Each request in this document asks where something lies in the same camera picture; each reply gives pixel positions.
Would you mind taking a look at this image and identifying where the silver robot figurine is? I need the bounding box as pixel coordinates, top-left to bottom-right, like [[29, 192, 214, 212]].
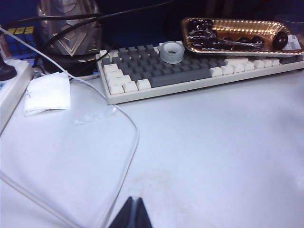
[[37, 0, 103, 72]]

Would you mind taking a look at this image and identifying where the translucent tape roll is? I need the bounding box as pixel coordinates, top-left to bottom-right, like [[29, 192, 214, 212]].
[[158, 41, 185, 64]]

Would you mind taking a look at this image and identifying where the large dark cherry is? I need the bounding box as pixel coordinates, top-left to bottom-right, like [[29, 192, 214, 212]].
[[272, 31, 289, 50]]

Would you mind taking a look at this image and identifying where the white power strip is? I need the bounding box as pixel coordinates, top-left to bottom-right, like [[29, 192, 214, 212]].
[[0, 59, 34, 133]]

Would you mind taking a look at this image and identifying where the gold foil cherry tray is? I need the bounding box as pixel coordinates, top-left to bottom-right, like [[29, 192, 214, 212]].
[[181, 17, 304, 58]]

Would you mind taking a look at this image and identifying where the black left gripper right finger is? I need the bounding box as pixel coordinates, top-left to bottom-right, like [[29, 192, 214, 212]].
[[136, 197, 152, 228]]

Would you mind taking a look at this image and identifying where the black cable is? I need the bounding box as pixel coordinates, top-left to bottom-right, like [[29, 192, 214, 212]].
[[4, 13, 100, 27], [45, 0, 174, 52]]

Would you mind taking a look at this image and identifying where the black power plug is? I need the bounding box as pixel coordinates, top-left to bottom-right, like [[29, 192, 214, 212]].
[[0, 30, 17, 81]]

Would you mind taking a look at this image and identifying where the folded white tissue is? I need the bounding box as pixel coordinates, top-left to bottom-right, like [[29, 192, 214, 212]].
[[23, 72, 71, 117]]

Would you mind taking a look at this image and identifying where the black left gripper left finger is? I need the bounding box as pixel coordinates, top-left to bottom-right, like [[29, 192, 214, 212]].
[[108, 196, 134, 228]]

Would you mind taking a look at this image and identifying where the blue and yellow puzzle cube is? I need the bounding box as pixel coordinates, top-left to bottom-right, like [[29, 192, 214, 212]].
[[7, 26, 36, 59]]

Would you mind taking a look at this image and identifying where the white and grey keyboard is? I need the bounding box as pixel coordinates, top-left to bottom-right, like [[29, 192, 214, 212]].
[[95, 42, 304, 105]]

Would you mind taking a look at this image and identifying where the white cable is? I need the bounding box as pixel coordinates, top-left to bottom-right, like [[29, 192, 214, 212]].
[[0, 27, 141, 228]]

